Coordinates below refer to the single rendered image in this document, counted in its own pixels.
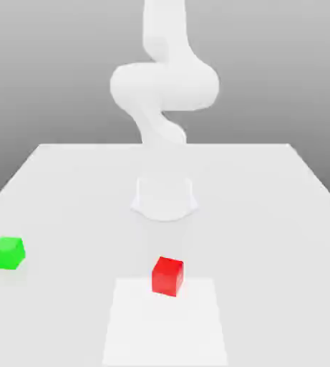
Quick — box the small red cube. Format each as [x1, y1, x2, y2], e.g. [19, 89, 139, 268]
[151, 255, 185, 298]

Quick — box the small green cube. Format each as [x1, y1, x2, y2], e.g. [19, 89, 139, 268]
[0, 236, 26, 271]

